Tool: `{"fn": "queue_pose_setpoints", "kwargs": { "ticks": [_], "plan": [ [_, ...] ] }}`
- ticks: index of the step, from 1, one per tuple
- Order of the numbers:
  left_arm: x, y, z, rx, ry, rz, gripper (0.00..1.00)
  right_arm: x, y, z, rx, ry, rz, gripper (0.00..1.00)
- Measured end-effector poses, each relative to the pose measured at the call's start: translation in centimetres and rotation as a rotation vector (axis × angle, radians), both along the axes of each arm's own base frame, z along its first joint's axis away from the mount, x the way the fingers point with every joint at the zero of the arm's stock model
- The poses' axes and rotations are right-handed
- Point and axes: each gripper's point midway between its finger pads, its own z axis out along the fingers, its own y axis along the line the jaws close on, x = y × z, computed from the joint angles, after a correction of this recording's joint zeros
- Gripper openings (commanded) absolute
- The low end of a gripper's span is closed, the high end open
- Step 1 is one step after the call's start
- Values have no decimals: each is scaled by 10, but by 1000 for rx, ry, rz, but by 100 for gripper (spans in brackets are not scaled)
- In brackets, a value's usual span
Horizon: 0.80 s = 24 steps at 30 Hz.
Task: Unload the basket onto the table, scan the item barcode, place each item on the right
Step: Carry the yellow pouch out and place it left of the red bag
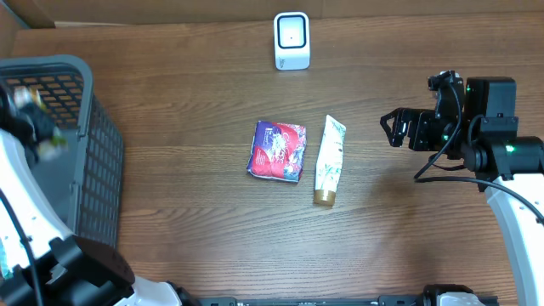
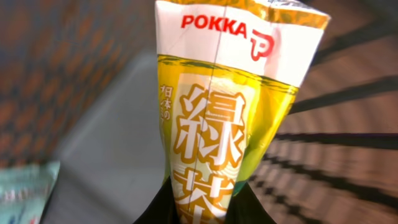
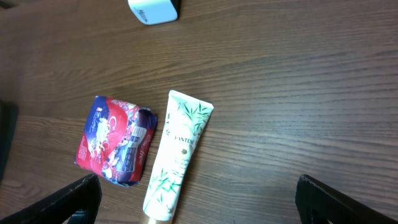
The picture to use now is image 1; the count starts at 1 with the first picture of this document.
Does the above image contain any white tube with gold cap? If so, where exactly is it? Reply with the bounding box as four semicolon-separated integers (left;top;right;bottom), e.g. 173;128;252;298
314;115;346;206

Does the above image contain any red purple snack packet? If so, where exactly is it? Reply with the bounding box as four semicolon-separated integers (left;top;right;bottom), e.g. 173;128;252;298
246;121;307;184

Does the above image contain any green juice pouch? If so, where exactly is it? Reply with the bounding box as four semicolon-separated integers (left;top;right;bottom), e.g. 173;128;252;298
13;87;68;161

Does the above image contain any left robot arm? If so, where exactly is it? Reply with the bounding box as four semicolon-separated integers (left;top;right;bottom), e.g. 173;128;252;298
1;88;199;306

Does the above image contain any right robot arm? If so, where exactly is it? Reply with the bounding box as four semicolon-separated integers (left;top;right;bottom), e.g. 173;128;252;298
380;71;543;305

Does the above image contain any white barcode scanner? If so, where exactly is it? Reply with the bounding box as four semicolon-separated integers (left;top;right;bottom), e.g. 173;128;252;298
273;11;311;71

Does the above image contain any grey plastic basket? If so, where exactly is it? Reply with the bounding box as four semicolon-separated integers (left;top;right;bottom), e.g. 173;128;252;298
1;54;124;247

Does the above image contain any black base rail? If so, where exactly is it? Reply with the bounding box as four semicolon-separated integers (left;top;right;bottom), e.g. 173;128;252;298
180;286;439;306

